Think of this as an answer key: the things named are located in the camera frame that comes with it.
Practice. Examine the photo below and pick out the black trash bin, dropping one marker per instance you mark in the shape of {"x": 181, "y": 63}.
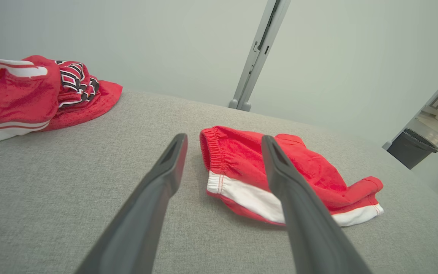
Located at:
{"x": 411, "y": 148}

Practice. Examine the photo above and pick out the grey metal partition post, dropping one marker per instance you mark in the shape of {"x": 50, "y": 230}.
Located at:
{"x": 259, "y": 53}

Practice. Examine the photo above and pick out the grey fabric sofa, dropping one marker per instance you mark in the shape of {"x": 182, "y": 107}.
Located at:
{"x": 51, "y": 198}

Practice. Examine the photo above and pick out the red Bulls basketball jersey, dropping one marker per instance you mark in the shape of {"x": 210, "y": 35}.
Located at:
{"x": 25, "y": 99}

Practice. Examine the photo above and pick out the red shorts with white trim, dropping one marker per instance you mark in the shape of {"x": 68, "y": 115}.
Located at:
{"x": 242, "y": 160}

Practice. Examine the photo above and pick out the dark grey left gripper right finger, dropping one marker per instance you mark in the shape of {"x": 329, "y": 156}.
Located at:
{"x": 310, "y": 228}

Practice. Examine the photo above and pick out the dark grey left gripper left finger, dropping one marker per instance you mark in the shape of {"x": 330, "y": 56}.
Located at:
{"x": 139, "y": 228}

